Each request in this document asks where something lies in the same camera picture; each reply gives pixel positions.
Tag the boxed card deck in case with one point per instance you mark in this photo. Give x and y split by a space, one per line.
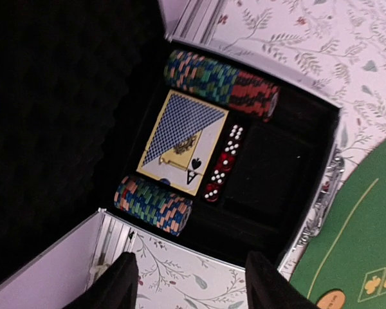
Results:
182 142

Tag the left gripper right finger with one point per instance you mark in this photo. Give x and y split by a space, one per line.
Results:
266 288

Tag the poker chip row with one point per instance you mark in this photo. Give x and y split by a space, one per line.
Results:
153 204
221 83

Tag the orange big blind button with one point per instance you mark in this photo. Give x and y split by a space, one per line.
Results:
333 299

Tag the lower poker chip row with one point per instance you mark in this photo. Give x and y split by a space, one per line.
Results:
153 204

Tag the round green poker mat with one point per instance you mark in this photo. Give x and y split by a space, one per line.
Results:
350 252

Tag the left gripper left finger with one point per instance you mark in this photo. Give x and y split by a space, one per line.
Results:
116 288

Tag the aluminium poker set case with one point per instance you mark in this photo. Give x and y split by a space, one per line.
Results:
78 79

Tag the red dice row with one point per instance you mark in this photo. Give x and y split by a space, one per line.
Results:
224 164

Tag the upper poker chip row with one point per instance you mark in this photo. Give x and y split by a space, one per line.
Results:
221 83

